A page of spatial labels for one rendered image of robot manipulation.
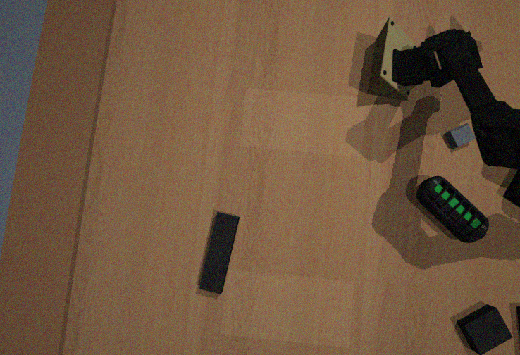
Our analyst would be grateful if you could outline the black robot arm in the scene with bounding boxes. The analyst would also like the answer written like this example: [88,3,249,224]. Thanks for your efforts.
[392,29,520,170]

